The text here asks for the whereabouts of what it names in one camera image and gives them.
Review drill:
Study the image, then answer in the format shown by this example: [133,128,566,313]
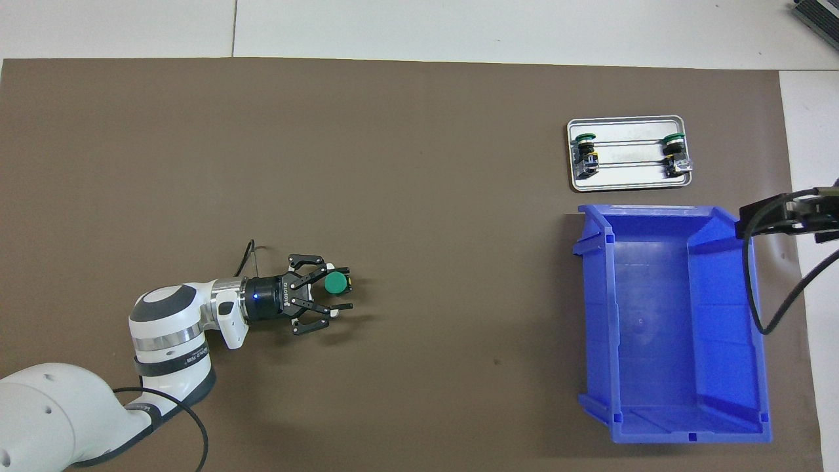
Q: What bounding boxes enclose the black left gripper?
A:
[246,253,355,336]

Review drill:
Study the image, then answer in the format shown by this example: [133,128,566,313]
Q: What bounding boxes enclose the green push button switch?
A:
[323,265,353,297]
[661,132,693,178]
[574,132,601,179]

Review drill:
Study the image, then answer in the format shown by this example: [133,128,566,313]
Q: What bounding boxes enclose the silver metal tray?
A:
[567,116,694,192]

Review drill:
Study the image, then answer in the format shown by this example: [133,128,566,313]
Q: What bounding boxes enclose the blue plastic storage bin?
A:
[572,204,773,444]

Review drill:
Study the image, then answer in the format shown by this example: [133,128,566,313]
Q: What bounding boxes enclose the brown table mat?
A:
[0,58,824,472]

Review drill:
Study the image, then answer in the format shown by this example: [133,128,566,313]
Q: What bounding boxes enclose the grey ribbed device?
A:
[790,0,839,35]

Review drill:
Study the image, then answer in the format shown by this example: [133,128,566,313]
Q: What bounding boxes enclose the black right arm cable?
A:
[742,187,839,336]

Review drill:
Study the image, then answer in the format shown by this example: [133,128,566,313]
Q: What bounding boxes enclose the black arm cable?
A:
[111,239,260,472]
[742,187,839,336]

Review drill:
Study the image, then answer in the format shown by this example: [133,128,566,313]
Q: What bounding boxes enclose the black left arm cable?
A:
[111,239,260,472]

